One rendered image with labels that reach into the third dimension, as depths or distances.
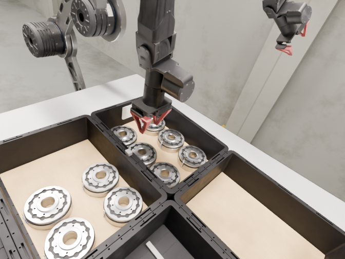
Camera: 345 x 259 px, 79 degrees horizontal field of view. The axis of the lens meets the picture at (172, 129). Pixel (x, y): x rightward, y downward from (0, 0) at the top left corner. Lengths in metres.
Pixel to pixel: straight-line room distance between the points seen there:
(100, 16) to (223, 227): 0.85
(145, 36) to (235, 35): 1.80
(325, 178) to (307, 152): 0.29
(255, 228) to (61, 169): 0.61
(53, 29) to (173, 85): 1.03
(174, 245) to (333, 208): 0.79
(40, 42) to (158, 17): 1.01
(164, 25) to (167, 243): 0.51
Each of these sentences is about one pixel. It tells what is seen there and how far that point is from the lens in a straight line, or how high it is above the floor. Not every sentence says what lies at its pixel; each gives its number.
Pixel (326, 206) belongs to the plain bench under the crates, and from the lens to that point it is 1.18.
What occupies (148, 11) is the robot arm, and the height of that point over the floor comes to 1.30.
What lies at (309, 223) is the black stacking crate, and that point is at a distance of 0.76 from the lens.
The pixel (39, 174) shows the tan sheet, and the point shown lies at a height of 0.83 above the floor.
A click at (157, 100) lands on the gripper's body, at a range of 0.55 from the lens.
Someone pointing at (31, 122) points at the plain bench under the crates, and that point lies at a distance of 1.12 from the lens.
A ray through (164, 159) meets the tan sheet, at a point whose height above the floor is 0.83.
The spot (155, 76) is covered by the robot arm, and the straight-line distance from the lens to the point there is 0.51.
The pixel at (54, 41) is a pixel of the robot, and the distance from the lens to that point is 1.39.
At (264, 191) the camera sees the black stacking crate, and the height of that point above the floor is 0.88.
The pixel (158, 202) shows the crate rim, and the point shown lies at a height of 0.93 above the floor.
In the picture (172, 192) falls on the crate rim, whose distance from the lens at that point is 0.56.
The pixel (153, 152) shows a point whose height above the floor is 0.86.
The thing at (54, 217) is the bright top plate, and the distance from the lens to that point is 0.60.
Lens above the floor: 1.39
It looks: 39 degrees down
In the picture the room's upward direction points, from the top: 15 degrees clockwise
